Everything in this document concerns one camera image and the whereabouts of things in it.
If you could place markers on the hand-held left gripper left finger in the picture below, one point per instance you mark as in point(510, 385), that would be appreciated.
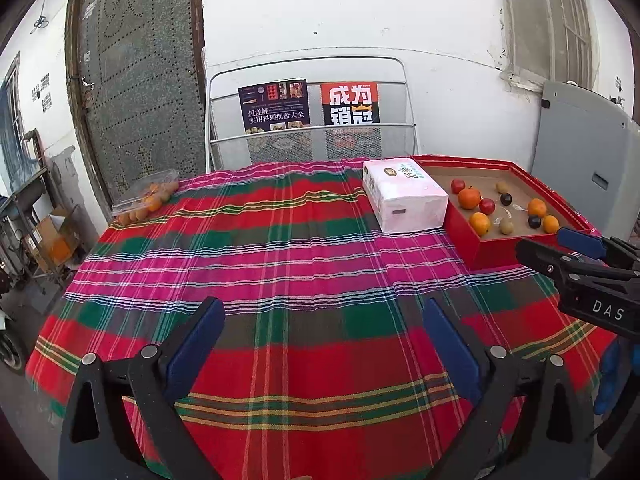
point(195, 345)

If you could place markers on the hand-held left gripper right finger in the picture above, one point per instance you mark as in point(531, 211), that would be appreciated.
point(452, 355)

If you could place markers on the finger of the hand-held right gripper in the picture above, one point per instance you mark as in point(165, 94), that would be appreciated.
point(580, 241)
point(537, 255)

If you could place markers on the dark purple plum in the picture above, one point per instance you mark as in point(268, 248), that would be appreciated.
point(506, 199)
point(534, 221)

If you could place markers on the small orange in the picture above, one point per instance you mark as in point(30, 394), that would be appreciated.
point(551, 223)
point(479, 223)
point(152, 203)

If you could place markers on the round brown kiwi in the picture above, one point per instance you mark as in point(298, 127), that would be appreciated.
point(506, 227)
point(501, 187)

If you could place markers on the red cardboard box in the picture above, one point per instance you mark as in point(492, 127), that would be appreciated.
point(495, 255)

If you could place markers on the large orange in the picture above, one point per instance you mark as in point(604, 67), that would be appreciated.
point(537, 207)

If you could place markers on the small red apple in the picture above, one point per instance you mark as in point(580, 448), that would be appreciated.
point(487, 206)
point(457, 186)

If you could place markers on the orange with dark stem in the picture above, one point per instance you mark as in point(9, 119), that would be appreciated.
point(469, 199)

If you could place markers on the grey metal cabinet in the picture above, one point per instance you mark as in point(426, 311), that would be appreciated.
point(580, 145)

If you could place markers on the red green plaid tablecloth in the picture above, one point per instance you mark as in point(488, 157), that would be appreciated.
point(300, 270)

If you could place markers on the pink white tissue pack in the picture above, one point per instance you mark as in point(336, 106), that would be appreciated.
point(405, 210)

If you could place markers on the clear plastic container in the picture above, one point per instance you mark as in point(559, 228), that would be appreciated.
point(165, 176)

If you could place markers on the brown cardboard box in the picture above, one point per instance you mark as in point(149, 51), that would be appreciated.
point(55, 242)

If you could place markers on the dark parked scooter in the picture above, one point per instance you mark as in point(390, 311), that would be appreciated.
point(10, 350)

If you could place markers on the grey metal cart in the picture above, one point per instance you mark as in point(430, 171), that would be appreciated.
point(30, 195)

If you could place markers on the barred white window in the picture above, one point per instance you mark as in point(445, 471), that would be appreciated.
point(565, 15)

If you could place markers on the white metal mesh rack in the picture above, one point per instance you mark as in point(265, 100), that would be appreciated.
point(225, 110)

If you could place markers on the black red book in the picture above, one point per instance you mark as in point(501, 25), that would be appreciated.
point(350, 105)

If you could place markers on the dark purple cookbook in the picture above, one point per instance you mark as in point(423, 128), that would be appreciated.
point(275, 110)

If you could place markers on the studded grey metal door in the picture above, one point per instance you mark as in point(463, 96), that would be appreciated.
point(145, 60)

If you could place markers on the blue framed window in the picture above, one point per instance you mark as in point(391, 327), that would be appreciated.
point(12, 105)

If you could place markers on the small wall fan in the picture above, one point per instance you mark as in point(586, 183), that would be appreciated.
point(41, 22)

